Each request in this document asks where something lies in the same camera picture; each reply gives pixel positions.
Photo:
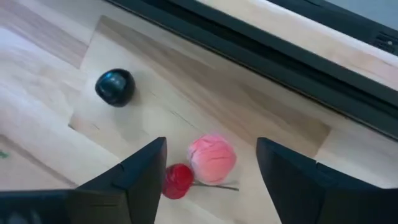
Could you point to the pink toy raspberry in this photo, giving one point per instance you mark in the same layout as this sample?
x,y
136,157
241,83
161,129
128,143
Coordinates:
x,y
211,158

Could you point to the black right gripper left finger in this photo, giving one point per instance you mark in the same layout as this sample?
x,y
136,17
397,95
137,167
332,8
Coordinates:
x,y
130,196

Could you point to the shiny black round berry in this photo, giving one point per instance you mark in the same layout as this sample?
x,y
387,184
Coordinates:
x,y
115,87

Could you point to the dark red cherry with stem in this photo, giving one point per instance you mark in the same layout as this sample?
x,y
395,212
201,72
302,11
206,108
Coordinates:
x,y
177,181

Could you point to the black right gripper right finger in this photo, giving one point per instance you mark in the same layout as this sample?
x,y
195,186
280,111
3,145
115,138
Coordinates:
x,y
311,199

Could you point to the black aluminium rig frame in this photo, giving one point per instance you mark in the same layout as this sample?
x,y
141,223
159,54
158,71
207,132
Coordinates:
x,y
280,56

